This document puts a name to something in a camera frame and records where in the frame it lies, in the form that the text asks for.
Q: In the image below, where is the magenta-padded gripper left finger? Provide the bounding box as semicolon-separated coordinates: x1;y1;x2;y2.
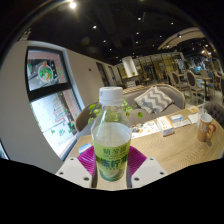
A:
54;145;98;190

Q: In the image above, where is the blue and white small box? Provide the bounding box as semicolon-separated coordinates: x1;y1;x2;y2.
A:
77;142;93;154

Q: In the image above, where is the window with festive stickers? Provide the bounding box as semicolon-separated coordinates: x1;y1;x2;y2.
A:
25;46;84;161

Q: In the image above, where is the green potted plant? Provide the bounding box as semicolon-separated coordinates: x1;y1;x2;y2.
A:
87;98;144;126

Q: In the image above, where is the group of dining chairs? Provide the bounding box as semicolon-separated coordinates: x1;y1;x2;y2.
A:
168;64;224;104

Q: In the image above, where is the group of ceiling lights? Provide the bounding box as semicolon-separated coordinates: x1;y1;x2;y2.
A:
66;0;214;58

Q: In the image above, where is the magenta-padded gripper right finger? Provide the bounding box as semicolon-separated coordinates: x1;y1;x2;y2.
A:
126;145;168;189

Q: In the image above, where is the clear green-labelled drink bottle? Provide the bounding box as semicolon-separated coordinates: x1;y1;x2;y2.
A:
90;86;132;183

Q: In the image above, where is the white tissue box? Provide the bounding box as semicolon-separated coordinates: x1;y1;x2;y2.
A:
156;115;175;137

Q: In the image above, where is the grey white chevron pillow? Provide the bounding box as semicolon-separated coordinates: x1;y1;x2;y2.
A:
133;85;174;115

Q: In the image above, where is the clear plastic cup with straw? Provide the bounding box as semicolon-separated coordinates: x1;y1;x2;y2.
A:
197;103;208;118

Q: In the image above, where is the yellow printed leaflet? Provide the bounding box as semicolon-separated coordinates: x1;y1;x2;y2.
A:
188;105;200;114

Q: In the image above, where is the grey wood-framed sofa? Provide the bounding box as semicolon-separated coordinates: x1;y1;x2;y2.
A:
74;83;187;134

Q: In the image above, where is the white printed brochure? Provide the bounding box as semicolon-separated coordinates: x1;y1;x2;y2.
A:
130;119;160;139

